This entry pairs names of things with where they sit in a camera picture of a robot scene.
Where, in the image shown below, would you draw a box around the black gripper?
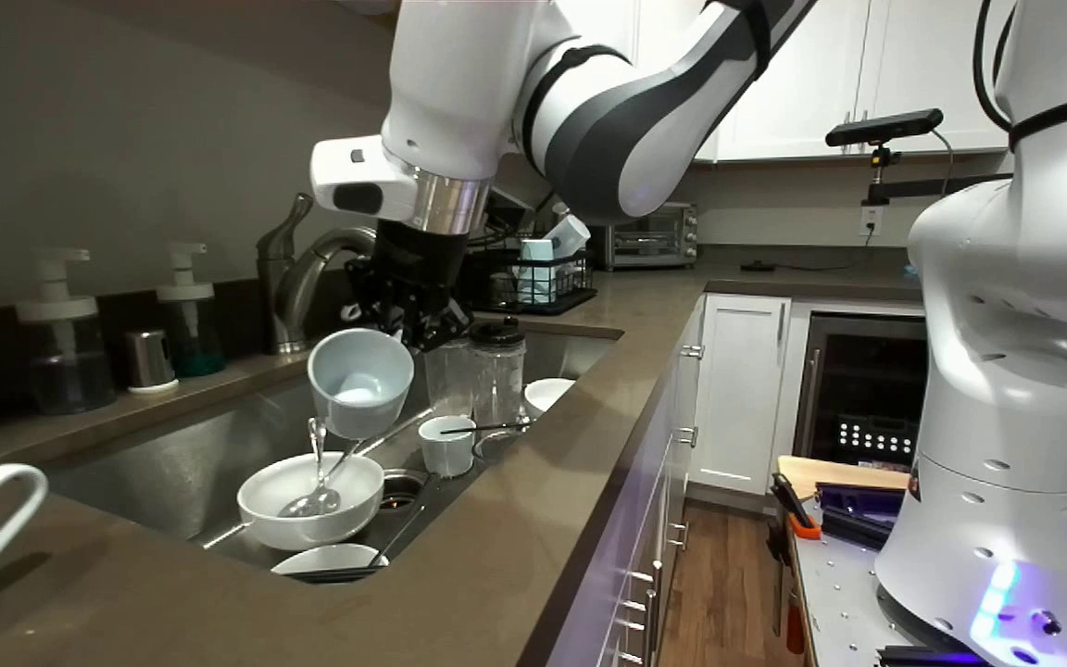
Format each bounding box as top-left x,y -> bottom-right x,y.
346,222 -> 476,357

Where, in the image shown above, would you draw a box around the sink drain strainer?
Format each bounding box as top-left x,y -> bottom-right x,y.
376,475 -> 431,515

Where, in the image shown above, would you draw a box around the stainless steel sink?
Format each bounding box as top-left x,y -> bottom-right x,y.
43,322 -> 631,591

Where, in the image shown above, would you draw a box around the clear jar black lid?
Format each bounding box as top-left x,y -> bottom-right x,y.
468,313 -> 533,434

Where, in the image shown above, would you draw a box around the brushed steel faucet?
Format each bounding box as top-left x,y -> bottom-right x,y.
252,189 -> 376,358

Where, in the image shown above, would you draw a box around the long steel utensil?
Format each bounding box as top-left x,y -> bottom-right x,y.
306,405 -> 446,510

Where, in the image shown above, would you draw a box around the thin black stick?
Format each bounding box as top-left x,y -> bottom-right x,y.
436,420 -> 537,442

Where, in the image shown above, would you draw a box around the small white cup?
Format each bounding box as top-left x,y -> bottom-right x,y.
414,412 -> 485,481

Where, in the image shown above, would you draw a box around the white plate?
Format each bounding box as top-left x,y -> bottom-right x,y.
523,375 -> 581,420

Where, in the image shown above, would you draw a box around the steel spoon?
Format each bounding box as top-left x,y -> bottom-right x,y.
276,413 -> 348,522

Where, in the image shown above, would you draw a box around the green soap dispenser white pump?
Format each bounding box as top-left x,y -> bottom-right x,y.
152,238 -> 228,383

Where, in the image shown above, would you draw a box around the wide white bowl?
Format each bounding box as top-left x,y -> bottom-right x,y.
234,447 -> 389,554

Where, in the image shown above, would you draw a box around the small white dish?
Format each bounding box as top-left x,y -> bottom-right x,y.
265,541 -> 393,584

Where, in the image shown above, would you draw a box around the small steel cup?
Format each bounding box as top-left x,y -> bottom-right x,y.
123,325 -> 183,399

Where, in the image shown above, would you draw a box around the steel toaster oven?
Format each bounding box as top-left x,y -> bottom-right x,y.
599,200 -> 705,274

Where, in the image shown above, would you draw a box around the grey lower cabinet fronts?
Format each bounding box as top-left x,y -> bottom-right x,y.
543,308 -> 705,667

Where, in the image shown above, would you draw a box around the white lower cabinet door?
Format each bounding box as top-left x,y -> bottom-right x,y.
684,289 -> 798,501

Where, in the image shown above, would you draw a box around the clear soap dispenser white pump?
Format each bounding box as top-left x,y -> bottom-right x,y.
10,243 -> 113,420

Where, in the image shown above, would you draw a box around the black beverage cooler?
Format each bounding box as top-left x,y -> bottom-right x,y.
790,308 -> 946,469

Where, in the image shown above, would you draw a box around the wooden board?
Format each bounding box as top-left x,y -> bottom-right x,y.
775,453 -> 915,501

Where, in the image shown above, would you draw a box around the white upper cabinets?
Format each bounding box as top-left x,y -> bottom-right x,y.
693,0 -> 1016,168

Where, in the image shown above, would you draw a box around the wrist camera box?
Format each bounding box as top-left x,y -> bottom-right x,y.
306,128 -> 422,224

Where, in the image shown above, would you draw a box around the black wire dish rack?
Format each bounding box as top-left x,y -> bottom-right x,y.
481,216 -> 599,320

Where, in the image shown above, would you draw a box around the orange handled tool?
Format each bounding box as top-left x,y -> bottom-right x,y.
767,467 -> 830,543

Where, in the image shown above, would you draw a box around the black camera on stand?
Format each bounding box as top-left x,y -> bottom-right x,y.
824,105 -> 969,211

